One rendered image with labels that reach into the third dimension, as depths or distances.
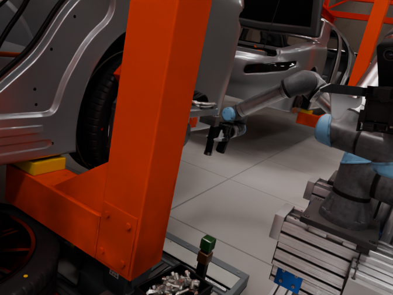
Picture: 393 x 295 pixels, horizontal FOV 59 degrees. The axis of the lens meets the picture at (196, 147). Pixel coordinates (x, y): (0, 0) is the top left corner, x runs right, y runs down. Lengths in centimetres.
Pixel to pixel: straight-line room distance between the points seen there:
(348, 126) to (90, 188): 79
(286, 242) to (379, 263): 28
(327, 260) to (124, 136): 74
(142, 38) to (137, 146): 29
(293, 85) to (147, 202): 95
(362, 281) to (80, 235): 87
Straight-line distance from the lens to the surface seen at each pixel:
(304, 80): 170
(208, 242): 116
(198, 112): 157
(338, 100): 64
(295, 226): 120
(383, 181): 111
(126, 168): 103
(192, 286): 113
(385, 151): 84
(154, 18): 95
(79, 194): 123
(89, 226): 121
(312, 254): 122
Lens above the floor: 124
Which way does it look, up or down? 16 degrees down
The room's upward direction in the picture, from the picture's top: 12 degrees clockwise
